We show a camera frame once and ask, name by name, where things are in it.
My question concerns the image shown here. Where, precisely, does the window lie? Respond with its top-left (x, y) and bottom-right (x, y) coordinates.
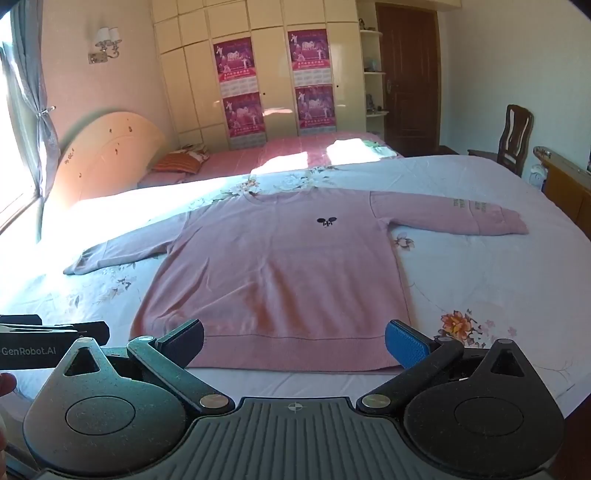
top-left (0, 14), bottom-right (40, 232)

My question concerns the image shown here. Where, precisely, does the cream wardrobe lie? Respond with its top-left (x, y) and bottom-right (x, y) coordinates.
top-left (151, 0), bottom-right (370, 151)

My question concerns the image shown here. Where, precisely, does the pink striped bed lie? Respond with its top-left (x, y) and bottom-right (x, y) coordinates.
top-left (139, 131), bottom-right (404, 188)

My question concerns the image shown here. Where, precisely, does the wall lamp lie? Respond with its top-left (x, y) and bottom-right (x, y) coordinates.
top-left (88, 26), bottom-right (123, 64)

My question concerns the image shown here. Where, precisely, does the dark wooden door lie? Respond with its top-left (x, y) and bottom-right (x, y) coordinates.
top-left (375, 2), bottom-right (441, 158)

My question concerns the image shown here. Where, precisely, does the white corner shelf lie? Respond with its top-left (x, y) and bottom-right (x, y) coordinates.
top-left (358, 18), bottom-right (389, 134)

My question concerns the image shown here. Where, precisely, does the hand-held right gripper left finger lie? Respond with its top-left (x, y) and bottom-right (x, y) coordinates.
top-left (51, 318), bottom-right (236, 415)

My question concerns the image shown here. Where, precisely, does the striped pillow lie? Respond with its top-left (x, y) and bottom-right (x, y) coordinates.
top-left (150, 152), bottom-right (204, 175)

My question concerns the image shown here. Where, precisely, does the floral white bed sheet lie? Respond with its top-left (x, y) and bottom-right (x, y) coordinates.
top-left (0, 154), bottom-right (591, 416)

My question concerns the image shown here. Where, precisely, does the patterned pillow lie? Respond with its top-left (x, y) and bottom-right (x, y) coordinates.
top-left (180, 143), bottom-right (211, 162)

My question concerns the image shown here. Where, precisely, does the cream rounded headboard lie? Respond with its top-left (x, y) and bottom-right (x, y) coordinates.
top-left (46, 110), bottom-right (167, 217)

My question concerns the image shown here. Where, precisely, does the person's left hand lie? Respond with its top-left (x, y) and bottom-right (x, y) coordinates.
top-left (0, 372), bottom-right (18, 455)

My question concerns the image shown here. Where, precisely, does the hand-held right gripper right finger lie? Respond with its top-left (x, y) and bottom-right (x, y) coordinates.
top-left (355, 319), bottom-right (539, 415)

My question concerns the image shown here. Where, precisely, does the magenta wall poster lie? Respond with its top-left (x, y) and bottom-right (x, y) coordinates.
top-left (213, 37), bottom-right (257, 96)
top-left (294, 84), bottom-right (336, 136)
top-left (287, 28), bottom-right (329, 86)
top-left (222, 92), bottom-right (266, 149)

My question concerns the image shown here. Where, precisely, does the white folded cloth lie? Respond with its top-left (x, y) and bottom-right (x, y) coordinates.
top-left (325, 138), bottom-right (400, 163)

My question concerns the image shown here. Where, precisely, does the pink sweater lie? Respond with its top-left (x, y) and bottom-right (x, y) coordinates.
top-left (63, 189), bottom-right (529, 372)

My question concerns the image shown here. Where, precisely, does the wooden bed footboard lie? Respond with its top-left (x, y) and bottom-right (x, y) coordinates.
top-left (533, 145), bottom-right (591, 227)

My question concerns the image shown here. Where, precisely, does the grey curtain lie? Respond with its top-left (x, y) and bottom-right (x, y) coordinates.
top-left (0, 41), bottom-right (61, 204)

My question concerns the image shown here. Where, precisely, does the dark wooden chair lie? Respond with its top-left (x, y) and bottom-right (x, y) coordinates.
top-left (468, 104), bottom-right (534, 178)

